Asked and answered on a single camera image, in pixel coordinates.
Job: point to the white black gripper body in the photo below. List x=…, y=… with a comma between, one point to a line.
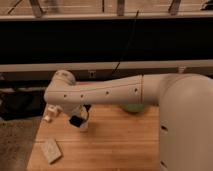
x=80, y=117

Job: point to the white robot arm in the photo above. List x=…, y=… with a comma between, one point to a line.
x=185, y=104

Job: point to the green ceramic cup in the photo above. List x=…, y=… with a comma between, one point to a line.
x=133, y=108

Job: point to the small white block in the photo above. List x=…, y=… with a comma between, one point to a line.
x=51, y=112

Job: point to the grey metal rail frame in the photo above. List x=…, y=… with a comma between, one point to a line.
x=102, y=70

